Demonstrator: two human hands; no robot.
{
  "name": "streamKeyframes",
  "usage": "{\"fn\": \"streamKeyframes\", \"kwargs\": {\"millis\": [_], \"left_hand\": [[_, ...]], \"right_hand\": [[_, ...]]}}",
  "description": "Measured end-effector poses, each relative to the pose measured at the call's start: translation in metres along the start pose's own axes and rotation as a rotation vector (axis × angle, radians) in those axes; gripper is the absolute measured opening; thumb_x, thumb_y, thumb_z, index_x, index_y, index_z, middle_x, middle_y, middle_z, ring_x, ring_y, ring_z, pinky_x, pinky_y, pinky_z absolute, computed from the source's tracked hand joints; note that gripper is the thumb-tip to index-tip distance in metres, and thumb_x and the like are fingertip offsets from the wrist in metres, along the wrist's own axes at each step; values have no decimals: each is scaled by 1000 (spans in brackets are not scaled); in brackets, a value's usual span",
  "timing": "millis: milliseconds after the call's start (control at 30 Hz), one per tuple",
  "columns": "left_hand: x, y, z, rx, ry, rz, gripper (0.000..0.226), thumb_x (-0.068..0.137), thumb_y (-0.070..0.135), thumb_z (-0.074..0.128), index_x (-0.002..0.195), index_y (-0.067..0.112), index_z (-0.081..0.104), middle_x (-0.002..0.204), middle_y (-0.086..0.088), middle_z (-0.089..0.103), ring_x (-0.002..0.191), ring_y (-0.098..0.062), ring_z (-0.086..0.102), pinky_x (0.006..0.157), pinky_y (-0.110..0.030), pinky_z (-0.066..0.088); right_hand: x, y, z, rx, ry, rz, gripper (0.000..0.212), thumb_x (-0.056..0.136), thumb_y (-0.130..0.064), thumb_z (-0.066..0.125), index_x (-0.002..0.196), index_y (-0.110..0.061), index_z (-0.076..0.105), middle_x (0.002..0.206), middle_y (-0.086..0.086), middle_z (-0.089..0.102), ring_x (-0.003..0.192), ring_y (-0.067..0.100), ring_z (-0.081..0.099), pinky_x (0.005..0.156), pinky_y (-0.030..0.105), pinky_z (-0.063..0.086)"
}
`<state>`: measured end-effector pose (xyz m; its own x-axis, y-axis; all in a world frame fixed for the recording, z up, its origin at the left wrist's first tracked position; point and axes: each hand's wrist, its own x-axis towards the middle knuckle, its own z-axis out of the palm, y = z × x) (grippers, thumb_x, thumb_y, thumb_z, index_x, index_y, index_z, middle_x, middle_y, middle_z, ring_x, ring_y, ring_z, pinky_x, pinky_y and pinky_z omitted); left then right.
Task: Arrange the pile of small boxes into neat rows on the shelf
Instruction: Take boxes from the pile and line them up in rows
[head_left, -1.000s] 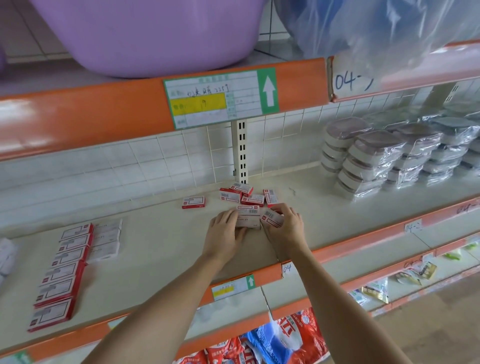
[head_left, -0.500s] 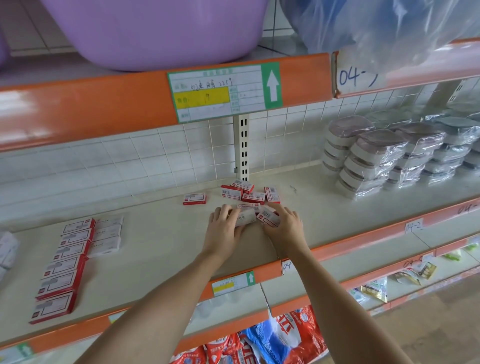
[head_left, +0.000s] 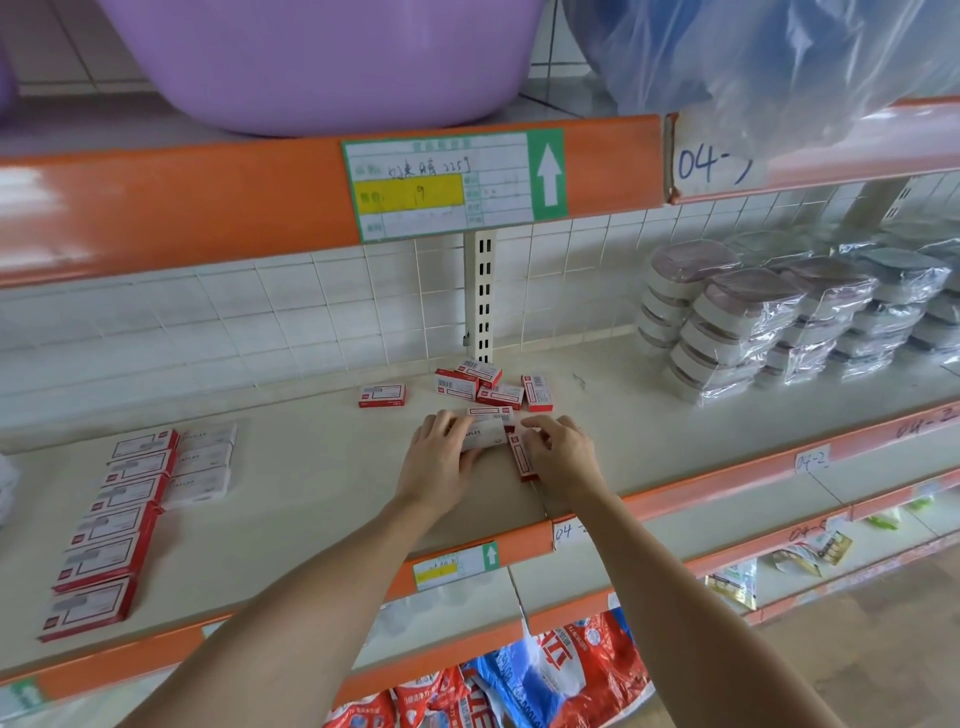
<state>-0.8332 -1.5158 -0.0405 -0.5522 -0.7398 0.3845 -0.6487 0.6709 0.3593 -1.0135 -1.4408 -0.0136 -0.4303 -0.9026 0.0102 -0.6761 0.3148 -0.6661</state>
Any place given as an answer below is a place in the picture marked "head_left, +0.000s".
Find person's right hand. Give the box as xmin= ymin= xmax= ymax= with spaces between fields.
xmin=517 ymin=415 xmax=609 ymax=504

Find person's left hand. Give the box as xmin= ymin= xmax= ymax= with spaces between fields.
xmin=393 ymin=409 xmax=479 ymax=519

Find pile of red white boxes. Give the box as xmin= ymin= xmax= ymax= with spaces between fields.
xmin=357 ymin=357 xmax=557 ymax=414

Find white shelf with orange edges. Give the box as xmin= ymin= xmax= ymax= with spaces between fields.
xmin=0 ymin=97 xmax=960 ymax=728

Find person's left forearm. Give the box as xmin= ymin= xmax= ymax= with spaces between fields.
xmin=120 ymin=495 xmax=449 ymax=728

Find person's right forearm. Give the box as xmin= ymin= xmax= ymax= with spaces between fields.
xmin=570 ymin=483 xmax=849 ymax=728

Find white perforated shelf upright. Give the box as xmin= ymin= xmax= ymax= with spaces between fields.
xmin=465 ymin=228 xmax=497 ymax=365

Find small price label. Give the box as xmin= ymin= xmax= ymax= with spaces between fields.
xmin=412 ymin=540 xmax=501 ymax=591
xmin=0 ymin=678 xmax=47 ymax=722

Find pile of large red bags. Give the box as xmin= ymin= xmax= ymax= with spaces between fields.
xmin=322 ymin=607 xmax=654 ymax=728

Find stacks of wrapped containers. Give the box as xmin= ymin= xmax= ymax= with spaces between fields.
xmin=633 ymin=225 xmax=960 ymax=404

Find large label with green arrow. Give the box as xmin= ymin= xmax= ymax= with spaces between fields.
xmin=343 ymin=129 xmax=569 ymax=245

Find blue plastic bag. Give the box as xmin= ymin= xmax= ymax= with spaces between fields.
xmin=562 ymin=0 xmax=960 ymax=159

